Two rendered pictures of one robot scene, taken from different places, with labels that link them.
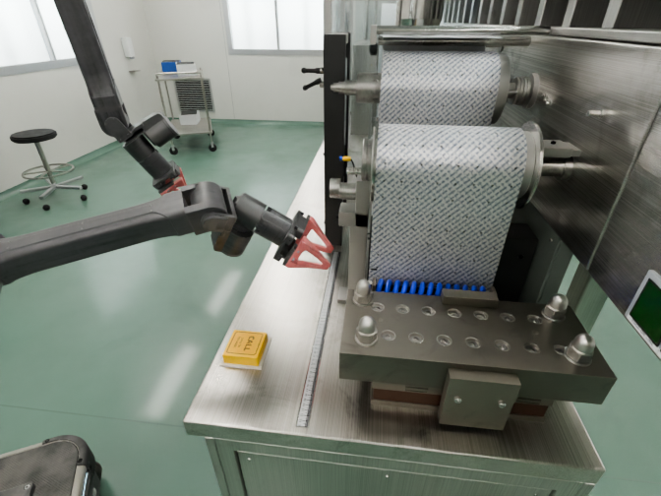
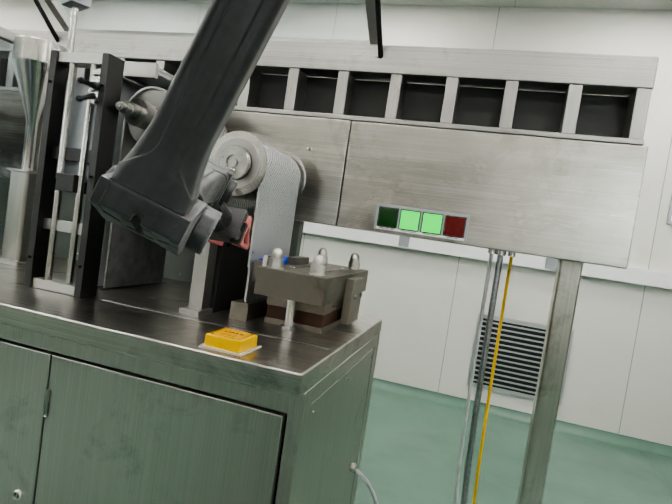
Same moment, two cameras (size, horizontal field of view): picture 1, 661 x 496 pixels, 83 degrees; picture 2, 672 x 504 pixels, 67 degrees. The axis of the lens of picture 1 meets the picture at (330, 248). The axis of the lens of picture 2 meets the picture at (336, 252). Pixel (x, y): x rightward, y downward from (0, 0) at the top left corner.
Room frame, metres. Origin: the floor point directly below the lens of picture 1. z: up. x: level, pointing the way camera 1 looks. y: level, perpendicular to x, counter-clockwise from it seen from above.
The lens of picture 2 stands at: (0.22, 1.03, 1.14)
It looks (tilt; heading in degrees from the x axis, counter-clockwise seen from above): 3 degrees down; 279
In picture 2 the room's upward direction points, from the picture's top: 8 degrees clockwise
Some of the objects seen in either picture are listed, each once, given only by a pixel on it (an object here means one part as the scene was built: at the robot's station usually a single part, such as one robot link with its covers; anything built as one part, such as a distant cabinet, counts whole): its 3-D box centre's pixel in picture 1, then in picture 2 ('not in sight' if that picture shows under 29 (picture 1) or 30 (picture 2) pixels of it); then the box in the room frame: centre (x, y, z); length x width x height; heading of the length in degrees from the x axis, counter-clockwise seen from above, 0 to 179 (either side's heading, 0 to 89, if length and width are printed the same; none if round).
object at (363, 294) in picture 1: (363, 290); (276, 257); (0.53, -0.06, 1.05); 0.04 x 0.04 x 0.04
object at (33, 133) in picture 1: (49, 167); not in sight; (3.30, 2.59, 0.31); 0.55 x 0.53 x 0.62; 173
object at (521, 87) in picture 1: (514, 91); not in sight; (0.87, -0.40, 1.33); 0.07 x 0.07 x 0.07; 83
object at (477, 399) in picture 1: (476, 401); (353, 299); (0.36, -0.23, 0.96); 0.10 x 0.03 x 0.11; 83
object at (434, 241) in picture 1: (435, 246); (274, 228); (0.58, -0.19, 1.11); 0.23 x 0.01 x 0.18; 83
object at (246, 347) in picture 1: (246, 346); (231, 340); (0.53, 0.17, 0.91); 0.07 x 0.07 x 0.02; 83
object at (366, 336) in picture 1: (367, 328); (318, 264); (0.43, -0.06, 1.05); 0.04 x 0.04 x 0.04
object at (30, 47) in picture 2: (420, 7); (41, 55); (1.36, -0.28, 1.50); 0.14 x 0.14 x 0.06
